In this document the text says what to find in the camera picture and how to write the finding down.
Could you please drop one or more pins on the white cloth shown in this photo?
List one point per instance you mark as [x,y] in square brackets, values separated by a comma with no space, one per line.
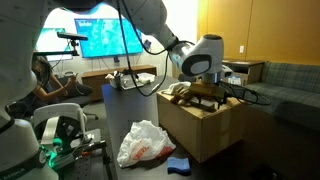
[173,88]

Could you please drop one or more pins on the plaid green sofa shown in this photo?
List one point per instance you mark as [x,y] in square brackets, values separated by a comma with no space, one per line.
[293,90]

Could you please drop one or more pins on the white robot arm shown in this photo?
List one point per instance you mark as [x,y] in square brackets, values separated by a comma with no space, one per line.
[20,24]

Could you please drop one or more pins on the person in striped top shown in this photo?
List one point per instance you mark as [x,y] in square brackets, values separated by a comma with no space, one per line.
[48,89]

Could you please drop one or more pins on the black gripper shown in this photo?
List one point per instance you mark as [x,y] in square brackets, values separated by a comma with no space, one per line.
[212,91]

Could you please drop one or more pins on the brown plush toy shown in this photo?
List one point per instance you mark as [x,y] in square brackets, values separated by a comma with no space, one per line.
[182,96]

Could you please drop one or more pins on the wooden storage cabinet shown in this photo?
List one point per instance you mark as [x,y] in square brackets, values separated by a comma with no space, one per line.
[249,71]

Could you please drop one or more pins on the black remote control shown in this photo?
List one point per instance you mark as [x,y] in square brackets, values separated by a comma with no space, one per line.
[203,104]

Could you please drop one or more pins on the large cardboard box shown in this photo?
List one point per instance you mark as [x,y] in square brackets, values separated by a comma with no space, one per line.
[203,134]

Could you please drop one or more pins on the low wooden bench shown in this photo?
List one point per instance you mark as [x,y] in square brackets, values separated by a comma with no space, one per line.
[96,79]

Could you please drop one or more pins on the black office chair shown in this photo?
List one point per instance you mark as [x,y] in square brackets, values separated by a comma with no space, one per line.
[79,94]

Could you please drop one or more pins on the wall television screen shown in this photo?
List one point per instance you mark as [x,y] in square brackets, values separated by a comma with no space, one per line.
[108,37]

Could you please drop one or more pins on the white plastic bag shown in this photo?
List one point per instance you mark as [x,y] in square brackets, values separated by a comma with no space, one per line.
[143,142]

